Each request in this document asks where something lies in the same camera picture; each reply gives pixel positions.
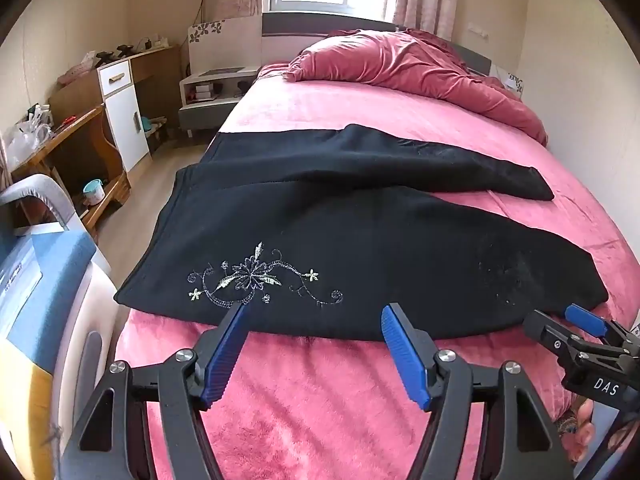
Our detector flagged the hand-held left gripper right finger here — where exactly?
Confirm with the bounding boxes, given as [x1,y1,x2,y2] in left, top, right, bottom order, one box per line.
[381,302,576,480]

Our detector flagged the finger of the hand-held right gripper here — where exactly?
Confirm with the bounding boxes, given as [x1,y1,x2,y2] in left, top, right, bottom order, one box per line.
[522,310,583,361]
[565,304,640,356]

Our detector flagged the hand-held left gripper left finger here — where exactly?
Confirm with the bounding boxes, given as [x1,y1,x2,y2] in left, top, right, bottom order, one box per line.
[60,302,251,480]

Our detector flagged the black embroidered pants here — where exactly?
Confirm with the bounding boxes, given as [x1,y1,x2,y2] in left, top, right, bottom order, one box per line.
[115,124,610,342]

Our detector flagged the person's right hand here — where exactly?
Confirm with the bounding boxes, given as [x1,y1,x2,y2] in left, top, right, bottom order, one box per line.
[570,396,597,463]

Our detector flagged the blue and white appliance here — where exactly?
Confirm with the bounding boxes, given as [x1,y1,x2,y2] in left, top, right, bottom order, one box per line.
[0,227,119,480]

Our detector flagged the teal cup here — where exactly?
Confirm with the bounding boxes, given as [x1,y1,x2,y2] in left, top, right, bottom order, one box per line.
[82,179,105,206]

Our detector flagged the wooden desk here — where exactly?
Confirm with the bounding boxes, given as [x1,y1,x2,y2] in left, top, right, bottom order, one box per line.
[10,45,182,233]

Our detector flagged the white cabinet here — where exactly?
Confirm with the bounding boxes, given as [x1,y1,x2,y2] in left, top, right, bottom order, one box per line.
[97,57,152,173]

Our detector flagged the red duvet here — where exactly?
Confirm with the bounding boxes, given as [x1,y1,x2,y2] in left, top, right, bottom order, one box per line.
[282,28,548,146]

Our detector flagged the clear plastic bag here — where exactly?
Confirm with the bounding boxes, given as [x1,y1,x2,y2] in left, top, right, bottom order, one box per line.
[4,119,52,167]

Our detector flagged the pink tissue pack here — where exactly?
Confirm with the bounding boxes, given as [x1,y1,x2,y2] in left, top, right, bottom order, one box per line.
[57,62,97,86]

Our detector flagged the grey bed headboard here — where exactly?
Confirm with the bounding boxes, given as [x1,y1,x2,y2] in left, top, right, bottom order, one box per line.
[261,12,493,78]

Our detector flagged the grey padded frame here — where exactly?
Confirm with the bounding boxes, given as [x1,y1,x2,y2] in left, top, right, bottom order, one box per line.
[0,174,82,233]

